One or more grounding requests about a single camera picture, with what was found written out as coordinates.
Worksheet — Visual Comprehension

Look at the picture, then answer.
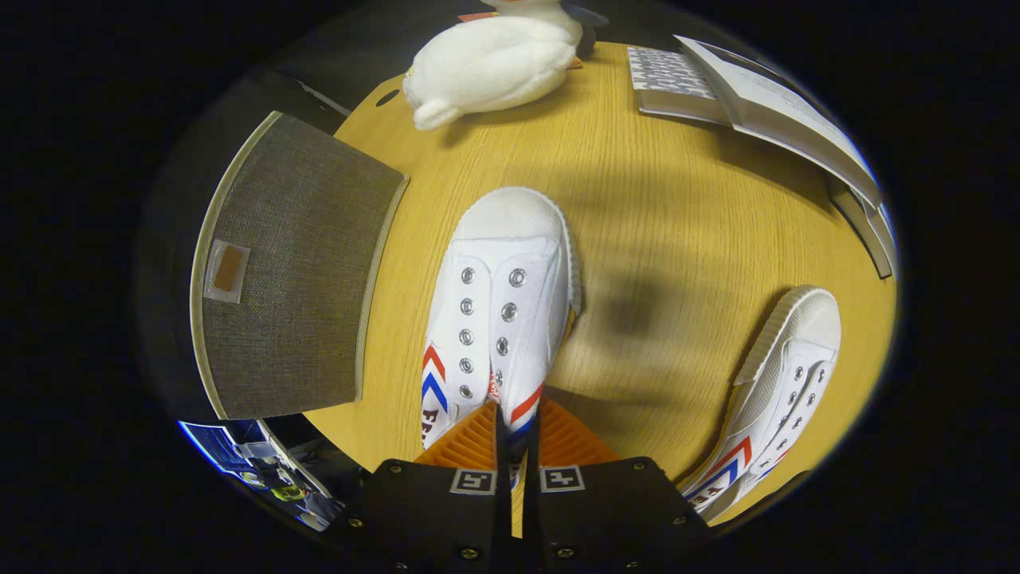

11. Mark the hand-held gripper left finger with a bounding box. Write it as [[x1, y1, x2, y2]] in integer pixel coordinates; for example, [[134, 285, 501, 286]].
[[327, 399, 512, 574]]

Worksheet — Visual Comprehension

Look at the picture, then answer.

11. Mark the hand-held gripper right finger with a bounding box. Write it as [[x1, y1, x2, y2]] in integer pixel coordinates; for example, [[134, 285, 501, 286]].
[[522, 397, 718, 574]]

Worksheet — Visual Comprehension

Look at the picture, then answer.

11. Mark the white canvas shoe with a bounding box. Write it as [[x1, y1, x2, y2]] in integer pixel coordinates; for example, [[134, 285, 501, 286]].
[[420, 186, 583, 491], [677, 285, 842, 523]]

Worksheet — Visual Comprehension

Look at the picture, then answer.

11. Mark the beige fabric storage box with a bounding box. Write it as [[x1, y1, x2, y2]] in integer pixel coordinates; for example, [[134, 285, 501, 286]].
[[189, 110, 411, 421]]

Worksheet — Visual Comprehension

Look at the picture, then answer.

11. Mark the cluttered white desk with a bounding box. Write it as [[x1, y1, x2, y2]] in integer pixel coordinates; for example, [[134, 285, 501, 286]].
[[239, 419, 345, 532]]

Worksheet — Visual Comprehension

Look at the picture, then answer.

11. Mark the computer monitor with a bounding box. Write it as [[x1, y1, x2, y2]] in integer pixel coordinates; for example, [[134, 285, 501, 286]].
[[179, 420, 268, 479]]

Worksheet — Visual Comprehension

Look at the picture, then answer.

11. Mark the white duck plush toy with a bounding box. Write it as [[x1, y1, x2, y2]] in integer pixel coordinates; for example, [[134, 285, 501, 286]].
[[402, 16, 579, 132]]

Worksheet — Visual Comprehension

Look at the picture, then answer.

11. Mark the white book black lettering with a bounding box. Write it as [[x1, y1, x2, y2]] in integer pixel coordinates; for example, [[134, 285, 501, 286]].
[[865, 199, 901, 276]]

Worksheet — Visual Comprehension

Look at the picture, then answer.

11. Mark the black white patterned book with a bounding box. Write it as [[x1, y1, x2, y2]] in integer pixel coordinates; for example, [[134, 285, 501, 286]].
[[627, 46, 731, 125]]

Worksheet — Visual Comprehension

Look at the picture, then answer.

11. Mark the white book with portrait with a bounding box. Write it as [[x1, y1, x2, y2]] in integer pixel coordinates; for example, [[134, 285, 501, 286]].
[[676, 34, 882, 208]]

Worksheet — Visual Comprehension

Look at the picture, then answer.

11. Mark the penguin plush toy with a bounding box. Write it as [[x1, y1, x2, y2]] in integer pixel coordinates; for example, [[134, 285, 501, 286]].
[[458, 0, 610, 71]]

